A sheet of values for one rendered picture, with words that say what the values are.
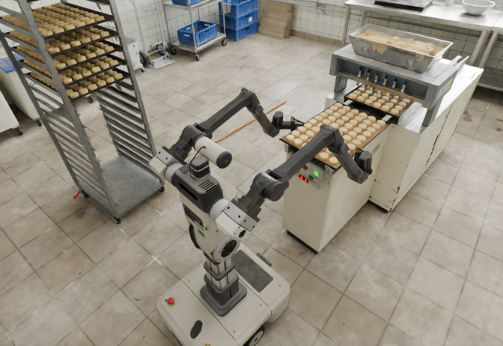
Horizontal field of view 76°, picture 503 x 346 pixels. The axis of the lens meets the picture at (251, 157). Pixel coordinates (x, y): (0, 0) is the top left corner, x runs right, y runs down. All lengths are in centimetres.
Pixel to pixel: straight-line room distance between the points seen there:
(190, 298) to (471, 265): 194
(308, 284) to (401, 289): 61
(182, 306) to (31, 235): 155
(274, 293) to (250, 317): 19
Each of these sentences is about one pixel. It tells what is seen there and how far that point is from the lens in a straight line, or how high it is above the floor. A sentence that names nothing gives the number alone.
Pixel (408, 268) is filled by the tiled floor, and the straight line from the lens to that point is 262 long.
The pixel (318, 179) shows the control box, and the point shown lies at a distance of 189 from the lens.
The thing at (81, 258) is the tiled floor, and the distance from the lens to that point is 279.
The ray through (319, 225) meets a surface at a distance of 219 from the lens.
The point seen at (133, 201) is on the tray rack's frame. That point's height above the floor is 15.
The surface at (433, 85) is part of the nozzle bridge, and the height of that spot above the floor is 117.
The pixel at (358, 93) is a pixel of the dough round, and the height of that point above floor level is 92.
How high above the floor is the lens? 206
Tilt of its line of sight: 40 degrees down
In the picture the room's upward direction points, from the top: 2 degrees counter-clockwise
